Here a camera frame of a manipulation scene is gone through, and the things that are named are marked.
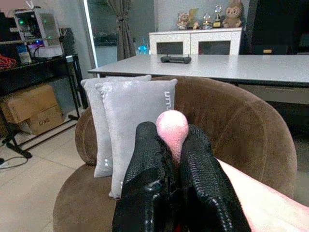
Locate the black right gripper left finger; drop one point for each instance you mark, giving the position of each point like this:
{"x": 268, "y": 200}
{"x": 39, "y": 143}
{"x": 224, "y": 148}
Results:
{"x": 142, "y": 174}

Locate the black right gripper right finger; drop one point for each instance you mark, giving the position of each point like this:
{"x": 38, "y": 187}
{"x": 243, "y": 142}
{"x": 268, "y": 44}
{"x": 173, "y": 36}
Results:
{"x": 202, "y": 183}

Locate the pink pillow with round patch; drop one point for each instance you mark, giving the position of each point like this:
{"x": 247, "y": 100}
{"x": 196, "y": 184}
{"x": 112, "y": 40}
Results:
{"x": 172, "y": 125}

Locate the grey velvet pillow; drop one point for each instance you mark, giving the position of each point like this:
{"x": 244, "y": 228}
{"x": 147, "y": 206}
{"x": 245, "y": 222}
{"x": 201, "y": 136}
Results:
{"x": 130, "y": 106}
{"x": 93, "y": 116}

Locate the brown round velvet sofa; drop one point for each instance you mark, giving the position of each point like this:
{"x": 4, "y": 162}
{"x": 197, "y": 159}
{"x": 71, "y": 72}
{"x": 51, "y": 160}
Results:
{"x": 241, "y": 120}

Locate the small printed cardboard box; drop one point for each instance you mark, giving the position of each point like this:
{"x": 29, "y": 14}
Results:
{"x": 46, "y": 120}

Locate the black handheld controller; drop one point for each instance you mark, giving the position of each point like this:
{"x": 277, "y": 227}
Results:
{"x": 175, "y": 59}

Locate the white rectangular table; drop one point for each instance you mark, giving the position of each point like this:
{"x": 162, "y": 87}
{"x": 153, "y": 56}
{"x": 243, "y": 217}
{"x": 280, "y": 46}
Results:
{"x": 241, "y": 67}

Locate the blue glowing figurine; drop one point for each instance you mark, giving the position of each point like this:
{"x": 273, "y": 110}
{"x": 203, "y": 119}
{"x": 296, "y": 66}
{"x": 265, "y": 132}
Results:
{"x": 143, "y": 48}

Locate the large brown cardboard box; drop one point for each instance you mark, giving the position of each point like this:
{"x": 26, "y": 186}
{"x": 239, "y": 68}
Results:
{"x": 29, "y": 101}

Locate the white power strip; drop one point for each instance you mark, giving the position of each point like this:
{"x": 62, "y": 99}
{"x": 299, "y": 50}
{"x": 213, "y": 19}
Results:
{"x": 3, "y": 164}

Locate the grey brown curtain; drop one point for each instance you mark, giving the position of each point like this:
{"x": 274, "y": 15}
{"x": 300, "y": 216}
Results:
{"x": 123, "y": 29}

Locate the white cabinet with glass doors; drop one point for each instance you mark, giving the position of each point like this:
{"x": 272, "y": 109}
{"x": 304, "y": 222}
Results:
{"x": 193, "y": 36}

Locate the black metal rack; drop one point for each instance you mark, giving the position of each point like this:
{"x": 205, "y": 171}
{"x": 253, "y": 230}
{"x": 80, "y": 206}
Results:
{"x": 36, "y": 70}

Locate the black speaker box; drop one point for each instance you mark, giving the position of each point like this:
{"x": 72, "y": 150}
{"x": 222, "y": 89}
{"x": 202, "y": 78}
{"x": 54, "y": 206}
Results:
{"x": 67, "y": 42}

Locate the small crystal trophy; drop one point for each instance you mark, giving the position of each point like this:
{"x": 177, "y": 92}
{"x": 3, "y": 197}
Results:
{"x": 206, "y": 23}

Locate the crystal trophy on black base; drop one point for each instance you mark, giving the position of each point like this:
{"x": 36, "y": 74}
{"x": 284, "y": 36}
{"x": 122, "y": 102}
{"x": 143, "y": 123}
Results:
{"x": 217, "y": 23}

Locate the yellow plaque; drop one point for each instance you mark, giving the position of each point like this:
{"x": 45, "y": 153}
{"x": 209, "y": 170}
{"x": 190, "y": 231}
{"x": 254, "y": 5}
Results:
{"x": 193, "y": 14}

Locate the blue box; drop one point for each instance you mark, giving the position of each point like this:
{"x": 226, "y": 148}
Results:
{"x": 24, "y": 54}

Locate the brown plush bunny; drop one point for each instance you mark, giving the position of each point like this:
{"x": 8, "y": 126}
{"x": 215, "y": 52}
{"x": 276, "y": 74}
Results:
{"x": 232, "y": 15}

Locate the white computer case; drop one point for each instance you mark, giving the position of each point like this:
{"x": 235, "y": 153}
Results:
{"x": 46, "y": 24}

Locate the black television screen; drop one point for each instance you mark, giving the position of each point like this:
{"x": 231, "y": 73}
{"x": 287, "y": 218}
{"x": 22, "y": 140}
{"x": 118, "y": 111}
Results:
{"x": 277, "y": 21}

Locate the white door frame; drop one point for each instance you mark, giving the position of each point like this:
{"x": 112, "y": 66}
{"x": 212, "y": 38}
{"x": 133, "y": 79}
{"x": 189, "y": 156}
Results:
{"x": 90, "y": 33}

